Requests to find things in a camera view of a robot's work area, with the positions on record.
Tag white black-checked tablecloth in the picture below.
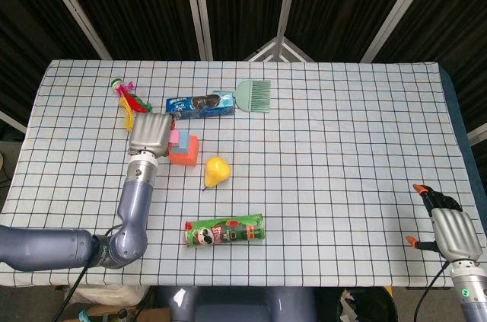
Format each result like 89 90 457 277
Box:
0 58 481 288

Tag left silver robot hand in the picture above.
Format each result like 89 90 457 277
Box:
127 112 180 158

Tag yellow pear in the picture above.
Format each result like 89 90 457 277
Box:
202 155 232 191

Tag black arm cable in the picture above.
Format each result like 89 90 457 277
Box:
51 265 91 322
412 263 450 322

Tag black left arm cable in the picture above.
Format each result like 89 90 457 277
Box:
51 265 91 322

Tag black bin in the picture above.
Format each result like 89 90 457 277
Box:
336 287 399 322

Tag large orange foam block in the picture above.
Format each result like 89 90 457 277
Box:
169 134 201 167

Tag white metal screen foot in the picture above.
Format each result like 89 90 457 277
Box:
243 34 315 63

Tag colourful feather shuttlecock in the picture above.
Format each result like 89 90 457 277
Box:
110 78 155 132

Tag blue Oreo cookie box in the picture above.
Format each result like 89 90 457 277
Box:
165 92 236 121

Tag teal hand brush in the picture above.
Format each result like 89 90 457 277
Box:
234 79 272 114

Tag white plastic bag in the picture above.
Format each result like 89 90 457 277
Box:
62 284 151 310

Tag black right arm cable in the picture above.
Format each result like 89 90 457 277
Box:
412 263 450 322

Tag medium blue foam block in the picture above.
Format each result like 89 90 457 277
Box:
173 130 190 155

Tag dark blue table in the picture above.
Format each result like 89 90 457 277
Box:
440 65 481 201

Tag black folding screen white frames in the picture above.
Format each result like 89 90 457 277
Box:
0 0 487 144

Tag green Pringles can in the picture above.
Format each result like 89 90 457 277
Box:
184 212 266 249

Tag blue-grey robot torso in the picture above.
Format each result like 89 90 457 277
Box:
154 285 319 322

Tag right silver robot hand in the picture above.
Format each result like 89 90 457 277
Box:
405 183 483 263

